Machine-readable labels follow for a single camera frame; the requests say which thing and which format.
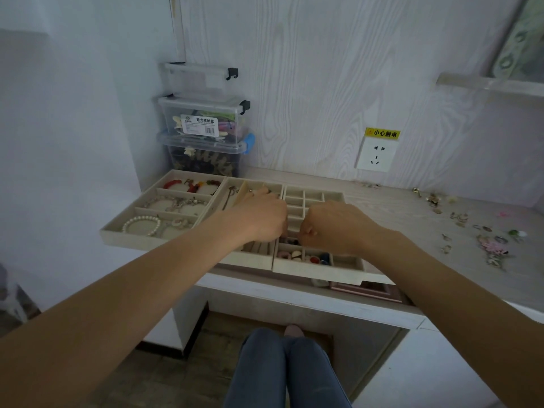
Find person's left hand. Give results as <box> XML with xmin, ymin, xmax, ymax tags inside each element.
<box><xmin>221</xmin><ymin>187</ymin><xmax>289</xmax><ymax>248</ymax></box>

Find person's right hand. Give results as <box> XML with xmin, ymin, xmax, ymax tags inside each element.
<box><xmin>298</xmin><ymin>201</ymin><xmax>384</xmax><ymax>258</ymax></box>

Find person's right forearm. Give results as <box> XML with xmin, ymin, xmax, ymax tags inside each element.
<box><xmin>366</xmin><ymin>230</ymin><xmax>544</xmax><ymax>408</ymax></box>

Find person's left forearm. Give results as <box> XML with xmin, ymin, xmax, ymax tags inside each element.
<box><xmin>0</xmin><ymin>210</ymin><xmax>239</xmax><ymax>408</ymax></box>

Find group of rings in tray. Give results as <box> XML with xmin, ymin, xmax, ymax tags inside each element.
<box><xmin>276</xmin><ymin>237</ymin><xmax>332</xmax><ymax>267</ymax></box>

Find beige long-slot jewellery tray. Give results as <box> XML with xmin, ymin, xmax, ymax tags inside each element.
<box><xmin>212</xmin><ymin>177</ymin><xmax>285</xmax><ymax>271</ymax></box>

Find beige small-compartment jewellery tray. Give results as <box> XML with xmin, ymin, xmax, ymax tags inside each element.
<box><xmin>272</xmin><ymin>185</ymin><xmax>366</xmax><ymax>286</ymax></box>

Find pink flat box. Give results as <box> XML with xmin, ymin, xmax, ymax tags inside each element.
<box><xmin>329</xmin><ymin>280</ymin><xmax>403</xmax><ymax>303</ymax></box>

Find clear box with blue latch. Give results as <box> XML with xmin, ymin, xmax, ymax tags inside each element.
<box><xmin>157</xmin><ymin>131</ymin><xmax>256</xmax><ymax>178</ymax></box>

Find yellow warning sticker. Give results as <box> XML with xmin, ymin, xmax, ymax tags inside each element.
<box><xmin>364</xmin><ymin>127</ymin><xmax>401</xmax><ymax>141</ymax></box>

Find clear labelled storage box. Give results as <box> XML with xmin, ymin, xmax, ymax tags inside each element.
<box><xmin>157</xmin><ymin>95</ymin><xmax>251</xmax><ymax>147</ymax></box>

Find person's blue jeans legs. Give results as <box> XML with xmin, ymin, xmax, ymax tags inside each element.
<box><xmin>223</xmin><ymin>327</ymin><xmax>354</xmax><ymax>408</ymax></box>

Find empty clear storage box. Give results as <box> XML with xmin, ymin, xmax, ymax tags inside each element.
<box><xmin>161</xmin><ymin>61</ymin><xmax>239</xmax><ymax>101</ymax></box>

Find scattered small jewellery pieces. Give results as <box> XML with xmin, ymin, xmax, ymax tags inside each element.
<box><xmin>355</xmin><ymin>181</ymin><xmax>529</xmax><ymax>272</ymax></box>

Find white plastic stool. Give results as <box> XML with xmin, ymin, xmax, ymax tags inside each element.
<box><xmin>0</xmin><ymin>263</ymin><xmax>42</xmax><ymax>325</ymax></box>

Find green patterned board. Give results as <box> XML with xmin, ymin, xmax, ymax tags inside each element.
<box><xmin>490</xmin><ymin>0</ymin><xmax>544</xmax><ymax>84</ymax></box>

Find thin pendant necklace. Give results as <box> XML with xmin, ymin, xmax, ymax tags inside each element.
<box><xmin>220</xmin><ymin>185</ymin><xmax>239</xmax><ymax>211</ymax></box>

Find multicoloured bead bracelet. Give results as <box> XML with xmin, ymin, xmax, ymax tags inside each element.
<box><xmin>185</xmin><ymin>178</ymin><xmax>222</xmax><ymax>194</ymax></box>

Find white wall socket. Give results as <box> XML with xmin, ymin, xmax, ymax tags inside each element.
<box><xmin>355</xmin><ymin>136</ymin><xmax>398</xmax><ymax>173</ymax></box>

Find silver charm bracelet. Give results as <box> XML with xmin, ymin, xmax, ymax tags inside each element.
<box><xmin>144</xmin><ymin>195</ymin><xmax>206</xmax><ymax>212</ymax></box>

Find beige bracelet tray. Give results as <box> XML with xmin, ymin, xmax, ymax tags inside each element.
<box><xmin>100</xmin><ymin>169</ymin><xmax>229</xmax><ymax>252</ymax></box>

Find white pearl bracelet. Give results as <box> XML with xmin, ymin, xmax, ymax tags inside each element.
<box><xmin>122</xmin><ymin>215</ymin><xmax>162</xmax><ymax>237</ymax></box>

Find white wall shelf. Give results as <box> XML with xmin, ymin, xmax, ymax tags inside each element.
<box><xmin>436</xmin><ymin>72</ymin><xmax>544</xmax><ymax>98</ymax></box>

